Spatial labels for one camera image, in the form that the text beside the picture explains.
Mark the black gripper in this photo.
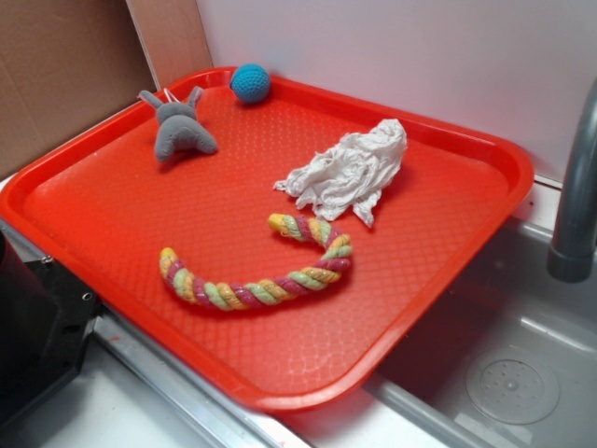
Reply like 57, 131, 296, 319
1, 236, 98, 426

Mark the gray plush animal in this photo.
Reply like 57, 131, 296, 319
138, 86, 217, 163

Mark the red plastic tray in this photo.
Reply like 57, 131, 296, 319
1, 68, 534, 413

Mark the brown cardboard panel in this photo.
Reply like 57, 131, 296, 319
1, 1, 212, 178

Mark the blue crocheted ball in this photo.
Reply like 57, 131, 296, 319
229, 63, 271, 104

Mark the crumpled white cloth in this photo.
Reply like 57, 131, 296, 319
273, 119, 408, 228

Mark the gray toy sink basin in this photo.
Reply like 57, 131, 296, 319
284, 218, 597, 448

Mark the gray metal faucet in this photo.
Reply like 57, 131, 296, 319
547, 85, 596, 283

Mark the multicolour twisted rope toy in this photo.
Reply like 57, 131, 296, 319
159, 214, 353, 312

